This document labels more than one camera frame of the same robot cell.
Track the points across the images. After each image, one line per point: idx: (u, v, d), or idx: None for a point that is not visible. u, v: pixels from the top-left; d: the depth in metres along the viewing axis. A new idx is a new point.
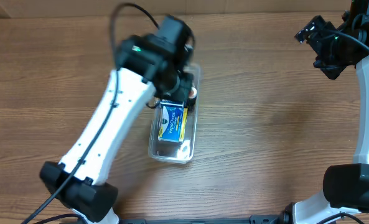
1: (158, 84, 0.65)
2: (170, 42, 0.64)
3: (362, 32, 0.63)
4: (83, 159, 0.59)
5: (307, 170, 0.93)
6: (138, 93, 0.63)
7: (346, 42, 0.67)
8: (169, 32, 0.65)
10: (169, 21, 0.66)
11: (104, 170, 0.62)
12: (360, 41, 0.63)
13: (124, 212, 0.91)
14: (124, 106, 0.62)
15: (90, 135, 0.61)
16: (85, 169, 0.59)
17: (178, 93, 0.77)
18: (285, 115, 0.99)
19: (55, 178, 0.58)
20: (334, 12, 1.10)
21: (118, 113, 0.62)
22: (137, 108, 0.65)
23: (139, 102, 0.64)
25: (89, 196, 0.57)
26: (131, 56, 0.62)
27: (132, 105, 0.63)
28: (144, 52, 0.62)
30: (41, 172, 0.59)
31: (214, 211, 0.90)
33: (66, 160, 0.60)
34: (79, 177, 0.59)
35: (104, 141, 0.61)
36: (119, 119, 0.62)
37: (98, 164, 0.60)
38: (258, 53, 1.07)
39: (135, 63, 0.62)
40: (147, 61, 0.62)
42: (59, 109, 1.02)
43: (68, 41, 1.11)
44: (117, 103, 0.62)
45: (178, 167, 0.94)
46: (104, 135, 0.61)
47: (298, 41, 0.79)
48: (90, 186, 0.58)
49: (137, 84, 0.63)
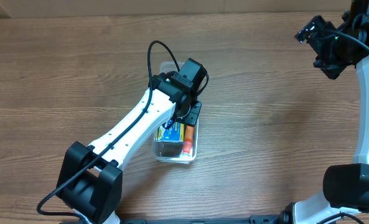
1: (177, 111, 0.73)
2: (190, 79, 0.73)
3: (362, 32, 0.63)
4: (113, 144, 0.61)
5: (307, 170, 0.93)
6: (167, 106, 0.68)
7: (346, 42, 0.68)
8: (190, 71, 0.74)
10: (191, 62, 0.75)
11: (124, 163, 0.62)
12: (361, 41, 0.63)
13: (124, 212, 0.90)
14: (153, 114, 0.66)
15: (121, 129, 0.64)
16: (112, 154, 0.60)
17: (190, 117, 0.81)
18: (284, 114, 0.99)
19: (81, 158, 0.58)
20: (334, 12, 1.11)
21: (147, 119, 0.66)
22: (160, 118, 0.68)
23: (164, 114, 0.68)
25: (112, 176, 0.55)
26: (160, 84, 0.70)
27: (160, 114, 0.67)
28: (171, 84, 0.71)
30: (68, 150, 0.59)
31: (214, 210, 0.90)
33: (97, 143, 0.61)
34: (106, 159, 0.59)
35: (132, 136, 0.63)
36: (148, 124, 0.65)
37: (124, 152, 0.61)
38: (259, 53, 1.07)
39: (161, 91, 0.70)
40: (172, 91, 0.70)
42: (59, 109, 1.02)
43: (68, 41, 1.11)
44: (148, 109, 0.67)
45: (180, 167, 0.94)
46: (132, 133, 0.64)
47: (298, 41, 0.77)
48: (116, 168, 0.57)
49: (167, 99, 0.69)
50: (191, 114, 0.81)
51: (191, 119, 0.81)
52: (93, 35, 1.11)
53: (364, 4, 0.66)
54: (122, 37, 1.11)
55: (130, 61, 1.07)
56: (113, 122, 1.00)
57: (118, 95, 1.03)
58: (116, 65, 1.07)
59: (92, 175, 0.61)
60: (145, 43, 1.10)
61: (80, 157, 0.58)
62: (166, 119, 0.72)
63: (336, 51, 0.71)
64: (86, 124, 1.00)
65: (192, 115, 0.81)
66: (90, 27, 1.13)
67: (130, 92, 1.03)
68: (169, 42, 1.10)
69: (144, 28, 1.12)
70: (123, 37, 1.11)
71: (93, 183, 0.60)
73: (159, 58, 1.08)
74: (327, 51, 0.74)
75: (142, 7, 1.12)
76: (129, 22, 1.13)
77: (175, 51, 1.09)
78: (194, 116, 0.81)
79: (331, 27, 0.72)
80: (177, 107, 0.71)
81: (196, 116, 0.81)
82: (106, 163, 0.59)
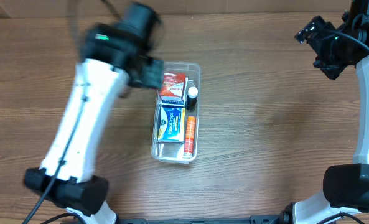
1: (134, 74, 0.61)
2: (137, 27, 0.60)
3: (362, 32, 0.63)
4: (63, 159, 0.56)
5: (308, 170, 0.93)
6: (110, 82, 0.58)
7: (345, 42, 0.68)
8: (137, 17, 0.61)
10: (136, 7, 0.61)
11: (87, 165, 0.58)
12: (361, 41, 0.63)
13: (124, 212, 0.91)
14: (96, 98, 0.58)
15: (66, 134, 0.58)
16: (68, 168, 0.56)
17: (154, 78, 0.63)
18: (284, 114, 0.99)
19: (38, 185, 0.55)
20: (334, 13, 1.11)
21: (92, 104, 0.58)
22: (112, 94, 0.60)
23: (113, 91, 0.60)
25: (76, 195, 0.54)
26: (98, 44, 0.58)
27: (105, 96, 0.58)
28: (112, 40, 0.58)
30: (23, 180, 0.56)
31: (214, 210, 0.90)
33: (47, 163, 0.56)
34: (62, 178, 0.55)
35: (81, 136, 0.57)
36: (94, 112, 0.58)
37: (78, 161, 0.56)
38: (259, 53, 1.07)
39: (102, 51, 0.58)
40: (114, 48, 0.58)
42: (60, 109, 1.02)
43: (68, 41, 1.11)
44: (86, 96, 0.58)
45: (180, 167, 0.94)
46: (80, 132, 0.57)
47: (298, 41, 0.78)
48: (76, 185, 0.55)
49: (107, 73, 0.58)
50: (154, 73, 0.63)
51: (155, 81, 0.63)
52: None
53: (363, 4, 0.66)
54: None
55: None
56: (113, 122, 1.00)
57: None
58: None
59: None
60: None
61: (37, 184, 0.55)
62: (122, 86, 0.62)
63: (335, 50, 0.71)
64: None
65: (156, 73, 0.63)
66: None
67: None
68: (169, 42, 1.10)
69: None
70: None
71: None
73: None
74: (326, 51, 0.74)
75: None
76: None
77: (175, 51, 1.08)
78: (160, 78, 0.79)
79: (331, 27, 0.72)
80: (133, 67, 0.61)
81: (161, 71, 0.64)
82: (64, 182, 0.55)
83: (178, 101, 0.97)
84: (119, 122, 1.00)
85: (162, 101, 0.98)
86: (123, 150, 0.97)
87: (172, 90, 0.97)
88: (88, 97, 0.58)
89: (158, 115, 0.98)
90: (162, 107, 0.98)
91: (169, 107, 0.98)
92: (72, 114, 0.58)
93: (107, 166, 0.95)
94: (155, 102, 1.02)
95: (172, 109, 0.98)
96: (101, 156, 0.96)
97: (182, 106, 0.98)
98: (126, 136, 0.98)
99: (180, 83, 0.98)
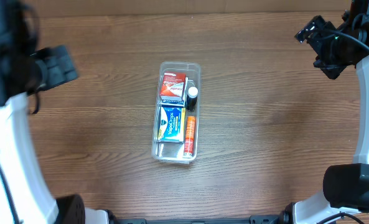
1: (40, 81, 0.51)
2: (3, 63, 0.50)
3: (362, 32, 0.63)
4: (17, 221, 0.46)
5: (308, 170, 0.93)
6: (5, 116, 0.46)
7: (345, 42, 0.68)
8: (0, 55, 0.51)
10: None
11: (45, 202, 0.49)
12: (360, 41, 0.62)
13: (124, 212, 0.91)
14: (5, 143, 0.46)
15: (1, 198, 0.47)
16: None
17: (66, 70, 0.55)
18: (284, 114, 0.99)
19: None
20: (334, 13, 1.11)
21: (7, 154, 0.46)
22: (18, 124, 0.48)
23: (23, 121, 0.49)
25: None
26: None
27: (13, 133, 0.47)
28: None
30: None
31: (214, 211, 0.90)
33: None
34: None
35: (18, 188, 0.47)
36: (13, 159, 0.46)
37: (33, 212, 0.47)
38: (259, 53, 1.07)
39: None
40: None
42: (59, 109, 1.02)
43: (68, 41, 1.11)
44: None
45: (180, 167, 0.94)
46: (14, 186, 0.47)
47: (298, 41, 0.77)
48: None
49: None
50: (63, 64, 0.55)
51: (70, 71, 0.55)
52: (93, 35, 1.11)
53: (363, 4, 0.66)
54: (123, 37, 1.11)
55: (130, 61, 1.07)
56: (113, 122, 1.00)
57: (118, 95, 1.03)
58: (116, 65, 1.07)
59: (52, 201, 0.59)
60: (145, 43, 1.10)
61: None
62: (18, 108, 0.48)
63: (335, 51, 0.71)
64: (86, 124, 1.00)
65: (65, 60, 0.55)
66: (90, 27, 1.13)
67: (130, 92, 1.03)
68: (169, 41, 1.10)
69: (144, 28, 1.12)
70: (123, 37, 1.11)
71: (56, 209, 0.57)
73: (159, 58, 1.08)
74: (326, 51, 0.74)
75: (142, 7, 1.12)
76: (129, 22, 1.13)
77: (175, 50, 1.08)
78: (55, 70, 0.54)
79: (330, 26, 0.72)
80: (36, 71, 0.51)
81: (68, 57, 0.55)
82: None
83: (178, 101, 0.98)
84: (119, 122, 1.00)
85: (162, 101, 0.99)
86: (123, 150, 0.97)
87: (172, 90, 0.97)
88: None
89: (158, 114, 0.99)
90: (162, 107, 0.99)
91: (169, 107, 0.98)
92: None
93: (106, 166, 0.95)
94: (155, 102, 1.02)
95: (172, 109, 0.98)
96: (101, 156, 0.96)
97: (182, 105, 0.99)
98: (126, 135, 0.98)
99: (180, 83, 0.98)
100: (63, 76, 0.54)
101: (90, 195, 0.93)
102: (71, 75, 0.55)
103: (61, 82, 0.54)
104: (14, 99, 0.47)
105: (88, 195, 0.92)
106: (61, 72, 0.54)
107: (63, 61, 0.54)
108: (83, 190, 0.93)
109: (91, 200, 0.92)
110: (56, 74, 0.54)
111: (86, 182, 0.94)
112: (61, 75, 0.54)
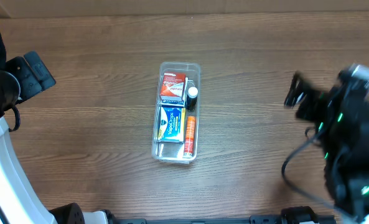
1: (16, 94, 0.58)
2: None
3: (341, 186, 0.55)
4: None
5: (307, 170, 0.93)
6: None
7: (338, 144, 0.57)
8: None
10: None
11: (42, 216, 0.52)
12: (340, 197, 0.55)
13: (124, 213, 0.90)
14: None
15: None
16: None
17: (42, 79, 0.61)
18: (285, 114, 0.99)
19: None
20: (333, 14, 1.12)
21: None
22: (0, 149, 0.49)
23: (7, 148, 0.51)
25: None
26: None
27: None
28: None
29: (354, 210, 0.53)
30: None
31: (214, 210, 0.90)
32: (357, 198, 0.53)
33: None
34: None
35: (12, 208, 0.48)
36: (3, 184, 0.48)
37: None
38: (258, 53, 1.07)
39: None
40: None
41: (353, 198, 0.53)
42: (59, 109, 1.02)
43: (68, 41, 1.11)
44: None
45: (180, 167, 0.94)
46: (8, 208, 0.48)
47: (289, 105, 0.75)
48: None
49: None
50: (38, 73, 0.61)
51: (46, 79, 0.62)
52: (93, 36, 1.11)
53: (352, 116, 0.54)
54: (123, 38, 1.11)
55: (130, 61, 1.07)
56: (113, 122, 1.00)
57: (118, 95, 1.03)
58: (116, 65, 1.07)
59: (56, 208, 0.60)
60: (145, 43, 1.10)
61: None
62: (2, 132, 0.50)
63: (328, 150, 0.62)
64: (86, 124, 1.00)
65: (38, 70, 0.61)
66: (90, 27, 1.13)
67: (130, 92, 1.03)
68: (169, 42, 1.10)
69: (144, 28, 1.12)
70: (123, 37, 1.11)
71: (61, 213, 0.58)
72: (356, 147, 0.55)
73: (159, 58, 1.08)
74: (325, 145, 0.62)
75: (142, 7, 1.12)
76: (130, 22, 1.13)
77: (176, 51, 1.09)
78: (31, 81, 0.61)
79: (341, 119, 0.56)
80: (12, 86, 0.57)
81: (42, 66, 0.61)
82: None
83: (178, 101, 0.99)
84: (119, 122, 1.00)
85: (162, 101, 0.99)
86: (123, 150, 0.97)
87: (172, 90, 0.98)
88: None
89: (158, 114, 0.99)
90: (162, 106, 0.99)
91: (169, 107, 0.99)
92: None
93: (107, 166, 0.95)
94: (155, 102, 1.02)
95: (172, 109, 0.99)
96: (101, 156, 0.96)
97: (182, 105, 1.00)
98: (127, 136, 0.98)
99: (180, 83, 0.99)
100: (40, 85, 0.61)
101: (90, 195, 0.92)
102: (48, 83, 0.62)
103: (39, 91, 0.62)
104: None
105: (88, 195, 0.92)
106: (38, 81, 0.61)
107: (36, 70, 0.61)
108: (83, 190, 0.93)
109: (91, 200, 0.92)
110: (32, 84, 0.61)
111: (86, 182, 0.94)
112: (38, 84, 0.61)
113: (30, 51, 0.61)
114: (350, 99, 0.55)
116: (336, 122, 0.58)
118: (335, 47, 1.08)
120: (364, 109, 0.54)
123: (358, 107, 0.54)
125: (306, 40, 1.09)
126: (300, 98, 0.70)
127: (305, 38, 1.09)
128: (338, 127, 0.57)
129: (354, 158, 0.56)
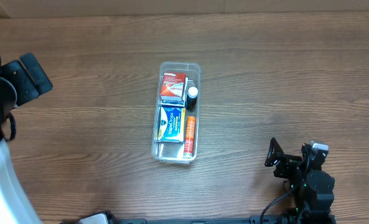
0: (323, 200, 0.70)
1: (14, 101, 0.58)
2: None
3: None
4: None
5: None
6: None
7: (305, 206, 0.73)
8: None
10: None
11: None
12: None
13: (124, 213, 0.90)
14: None
15: None
16: None
17: (39, 83, 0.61)
18: (285, 114, 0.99)
19: None
20: (332, 13, 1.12)
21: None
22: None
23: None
25: None
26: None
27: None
28: None
29: None
30: None
31: (214, 211, 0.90)
32: None
33: None
34: None
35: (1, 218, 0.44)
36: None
37: None
38: (258, 53, 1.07)
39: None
40: None
41: None
42: (59, 109, 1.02)
43: (68, 41, 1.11)
44: None
45: (180, 167, 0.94)
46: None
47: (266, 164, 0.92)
48: None
49: None
50: (35, 76, 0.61)
51: (43, 84, 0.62)
52: (92, 36, 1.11)
53: (312, 187, 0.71)
54: (122, 37, 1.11)
55: (130, 61, 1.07)
56: (113, 122, 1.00)
57: (117, 95, 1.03)
58: (116, 65, 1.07)
59: None
60: (145, 43, 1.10)
61: None
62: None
63: (296, 203, 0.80)
64: (86, 124, 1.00)
65: (35, 73, 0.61)
66: (90, 27, 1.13)
67: (130, 93, 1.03)
68: (169, 42, 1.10)
69: (144, 28, 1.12)
70: (123, 37, 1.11)
71: None
72: (316, 210, 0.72)
73: (160, 58, 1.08)
74: (296, 201, 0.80)
75: (142, 7, 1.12)
76: (130, 22, 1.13)
77: (175, 51, 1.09)
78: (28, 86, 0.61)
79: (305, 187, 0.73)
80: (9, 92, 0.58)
81: (40, 69, 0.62)
82: None
83: (178, 101, 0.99)
84: (119, 122, 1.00)
85: (162, 101, 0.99)
86: (123, 150, 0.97)
87: (172, 90, 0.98)
88: None
89: (158, 114, 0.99)
90: (162, 107, 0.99)
91: (169, 108, 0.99)
92: None
93: (107, 166, 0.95)
94: (155, 102, 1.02)
95: (172, 109, 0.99)
96: (101, 156, 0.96)
97: (182, 105, 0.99)
98: (127, 136, 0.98)
99: (180, 83, 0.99)
100: (37, 90, 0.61)
101: (90, 195, 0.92)
102: (45, 88, 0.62)
103: (36, 96, 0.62)
104: None
105: (88, 196, 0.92)
106: (35, 86, 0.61)
107: (33, 73, 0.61)
108: (83, 190, 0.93)
109: (91, 200, 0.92)
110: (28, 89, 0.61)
111: (86, 182, 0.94)
112: (35, 89, 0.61)
113: (31, 55, 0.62)
114: (313, 172, 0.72)
116: (298, 182, 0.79)
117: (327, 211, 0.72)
118: (335, 46, 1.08)
120: (322, 182, 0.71)
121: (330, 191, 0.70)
123: (318, 180, 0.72)
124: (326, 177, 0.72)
125: (305, 40, 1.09)
126: (274, 162, 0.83)
127: (305, 38, 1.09)
128: (305, 191, 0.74)
129: (314, 214, 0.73)
